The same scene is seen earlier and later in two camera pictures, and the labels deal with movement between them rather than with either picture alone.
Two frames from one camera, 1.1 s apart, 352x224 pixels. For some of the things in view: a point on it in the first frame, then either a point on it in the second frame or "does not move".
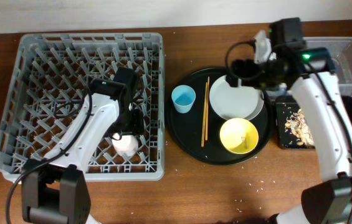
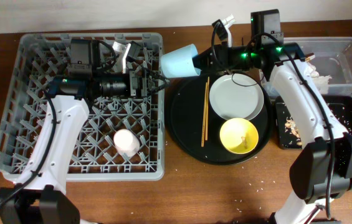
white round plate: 243,102 does not move
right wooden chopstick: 207,106 does not move
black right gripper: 240,71 → 223,59
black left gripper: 137,124 → 142,89
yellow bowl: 239,135 does not move
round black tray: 187,128 does not move
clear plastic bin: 351,66 does not move
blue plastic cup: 183,96 → 180,63
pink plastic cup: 127,144 does not move
